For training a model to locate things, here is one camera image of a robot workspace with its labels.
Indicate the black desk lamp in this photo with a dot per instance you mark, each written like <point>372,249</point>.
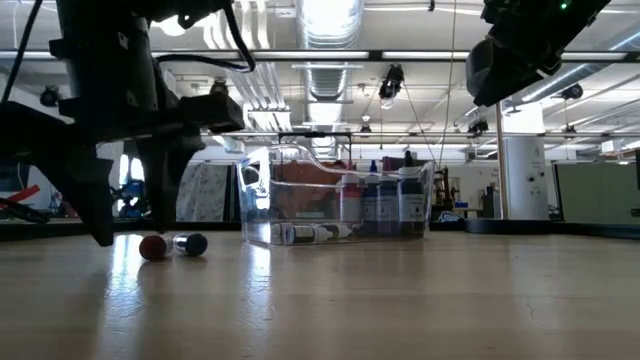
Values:
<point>501,165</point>

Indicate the silver ceiling duct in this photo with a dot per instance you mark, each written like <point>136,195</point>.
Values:
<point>327,30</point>

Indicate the black ceiling-hung device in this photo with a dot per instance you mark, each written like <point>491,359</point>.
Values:
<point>391,82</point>

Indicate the large purple food coloring bottle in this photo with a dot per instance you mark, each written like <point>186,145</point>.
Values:
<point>388,207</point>

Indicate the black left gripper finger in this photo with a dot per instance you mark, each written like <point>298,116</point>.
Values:
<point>162,170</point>
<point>85,195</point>

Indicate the black ceiling spotlight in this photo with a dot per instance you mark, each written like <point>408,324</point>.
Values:
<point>571,91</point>

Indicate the white round column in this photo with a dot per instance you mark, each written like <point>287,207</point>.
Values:
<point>527,175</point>

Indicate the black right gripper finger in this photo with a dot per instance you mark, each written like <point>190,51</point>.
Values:
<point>505,70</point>

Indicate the green partition wall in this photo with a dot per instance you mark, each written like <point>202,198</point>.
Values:
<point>595,192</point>

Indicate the blue background machine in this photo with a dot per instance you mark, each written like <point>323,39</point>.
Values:
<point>131,192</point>

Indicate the black aluminium table frame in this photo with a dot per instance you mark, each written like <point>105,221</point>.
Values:
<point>590,230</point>

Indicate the large black food coloring bottle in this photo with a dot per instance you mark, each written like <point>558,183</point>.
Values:
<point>411,207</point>

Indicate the small dark-capped food coloring bottle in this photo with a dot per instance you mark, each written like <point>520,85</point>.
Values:
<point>278,231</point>

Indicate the white patterned cloth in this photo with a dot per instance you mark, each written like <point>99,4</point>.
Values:
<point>202,192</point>

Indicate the small blue food coloring bottle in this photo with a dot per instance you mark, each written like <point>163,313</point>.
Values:
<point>192,244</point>

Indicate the small red food coloring bottle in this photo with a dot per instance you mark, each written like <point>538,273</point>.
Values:
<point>155,248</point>

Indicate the small dark food coloring bottle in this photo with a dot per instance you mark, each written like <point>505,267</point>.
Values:
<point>340,230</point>
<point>302,235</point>

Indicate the clear plastic bin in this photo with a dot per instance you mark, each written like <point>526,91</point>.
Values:
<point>300,200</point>

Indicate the large blue food coloring bottle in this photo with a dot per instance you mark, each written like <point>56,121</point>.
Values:
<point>370,205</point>

